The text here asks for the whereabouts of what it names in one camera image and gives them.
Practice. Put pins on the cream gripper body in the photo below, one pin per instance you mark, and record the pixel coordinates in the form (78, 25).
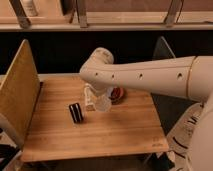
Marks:
(100, 92)

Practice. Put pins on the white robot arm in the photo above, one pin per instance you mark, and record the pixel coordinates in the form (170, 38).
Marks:
(184, 77)

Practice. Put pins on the white rectangular bottle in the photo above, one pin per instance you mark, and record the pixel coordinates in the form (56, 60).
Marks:
(89, 98)

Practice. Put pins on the red-brown bowl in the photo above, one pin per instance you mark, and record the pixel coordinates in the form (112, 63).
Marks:
(117, 94)

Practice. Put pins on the wooden side panel left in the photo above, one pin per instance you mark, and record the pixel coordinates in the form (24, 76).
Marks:
(19, 91)

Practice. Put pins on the white bottle on shelf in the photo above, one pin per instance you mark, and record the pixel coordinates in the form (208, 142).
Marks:
(30, 8)

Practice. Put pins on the wooden shelf rail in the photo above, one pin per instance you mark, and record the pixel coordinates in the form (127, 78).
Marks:
(120, 21)

